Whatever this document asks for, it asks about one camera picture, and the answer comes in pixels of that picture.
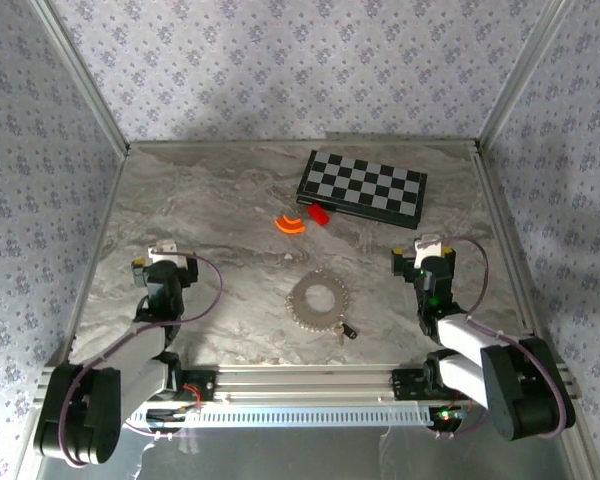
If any orange curved plastic piece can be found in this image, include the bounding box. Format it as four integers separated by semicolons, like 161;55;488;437
274;213;307;235

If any aluminium frame post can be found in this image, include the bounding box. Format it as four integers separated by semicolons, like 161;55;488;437
477;0;576;151
29;0;131;156

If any shiny metal sheet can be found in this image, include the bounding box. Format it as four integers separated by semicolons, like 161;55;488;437
29;424;581;480

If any small circuit board with lights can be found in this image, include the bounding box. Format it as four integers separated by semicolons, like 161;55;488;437
432;407;469;424

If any red toy brick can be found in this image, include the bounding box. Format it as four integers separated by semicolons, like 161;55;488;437
307;202;331;227

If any aluminium table side rail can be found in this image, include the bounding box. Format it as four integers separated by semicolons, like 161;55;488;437
17;149;129;480
472;142;600;480

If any aluminium table back rail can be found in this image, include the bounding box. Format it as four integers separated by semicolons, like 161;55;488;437
127;139;481;150

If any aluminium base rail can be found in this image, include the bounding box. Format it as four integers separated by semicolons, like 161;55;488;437
179;364;484;404

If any white slotted cable duct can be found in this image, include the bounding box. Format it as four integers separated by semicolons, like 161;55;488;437
124;403;437;429

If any black and grey chessboard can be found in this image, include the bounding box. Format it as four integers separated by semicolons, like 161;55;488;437
295;149;429;231

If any thin purple base cable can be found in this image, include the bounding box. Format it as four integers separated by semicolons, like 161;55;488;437
432;399;489;440
122;419;176;442

